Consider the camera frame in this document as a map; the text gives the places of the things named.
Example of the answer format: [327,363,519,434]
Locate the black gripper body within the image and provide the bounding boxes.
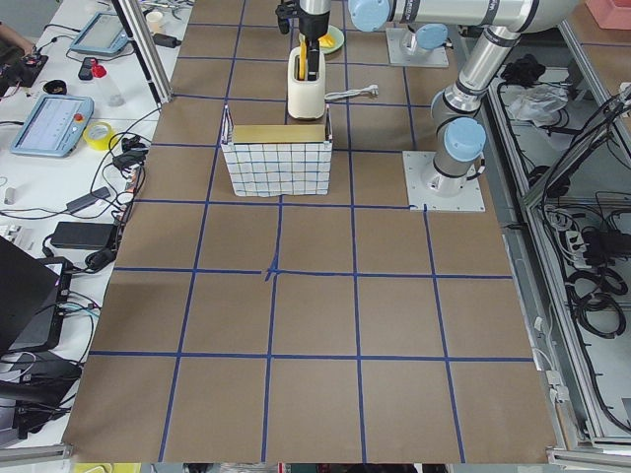
[297,11,328,41]

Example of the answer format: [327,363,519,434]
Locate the white two-slot toaster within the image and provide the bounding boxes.
[287,47,326,120]

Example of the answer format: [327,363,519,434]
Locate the yellow-crusted bread slice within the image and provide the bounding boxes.
[297,39,308,81]

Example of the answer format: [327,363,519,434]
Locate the golden triangular pastry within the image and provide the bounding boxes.
[318,34,335,49]

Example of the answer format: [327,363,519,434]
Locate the light green round plate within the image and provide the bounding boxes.
[319,25,344,54]

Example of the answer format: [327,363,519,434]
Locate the white blue checkered basket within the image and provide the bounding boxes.
[221,106,333,197]

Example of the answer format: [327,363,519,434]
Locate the paper cup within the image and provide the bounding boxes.
[146,11,165,34]

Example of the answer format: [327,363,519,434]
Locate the clear red-capped bottle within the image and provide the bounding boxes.
[91,59,125,107]

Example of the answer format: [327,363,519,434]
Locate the upper blue teach pendant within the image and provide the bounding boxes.
[69,12,128,56]

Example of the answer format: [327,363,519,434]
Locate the blue teach pendant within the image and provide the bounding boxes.
[10,95,94,158]
[69,12,128,56]

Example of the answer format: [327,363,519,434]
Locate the yellow tape roll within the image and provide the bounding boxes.
[82,121,116,151]

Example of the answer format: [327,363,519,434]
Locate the crumpled white plastic bag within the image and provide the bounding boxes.
[507,85,569,126]

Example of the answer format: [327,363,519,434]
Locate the black round bowl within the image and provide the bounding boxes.
[42,80,67,96]

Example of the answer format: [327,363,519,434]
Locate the lower blue teach pendant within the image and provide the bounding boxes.
[10,95,94,158]

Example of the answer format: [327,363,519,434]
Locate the pink box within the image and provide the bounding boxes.
[586,0,631,31]

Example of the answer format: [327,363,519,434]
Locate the black power adapter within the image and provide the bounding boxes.
[50,222,115,249]

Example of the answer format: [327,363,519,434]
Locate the black laptop computer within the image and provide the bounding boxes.
[1,238,71,355]

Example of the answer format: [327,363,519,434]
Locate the white toaster power cord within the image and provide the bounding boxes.
[323,84,382,102]

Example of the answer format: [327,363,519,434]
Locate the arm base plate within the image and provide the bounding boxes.
[386,24,449,68]
[402,151,486,213]

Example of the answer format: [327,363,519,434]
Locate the aluminium frame post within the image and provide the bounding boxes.
[112,0,173,105]

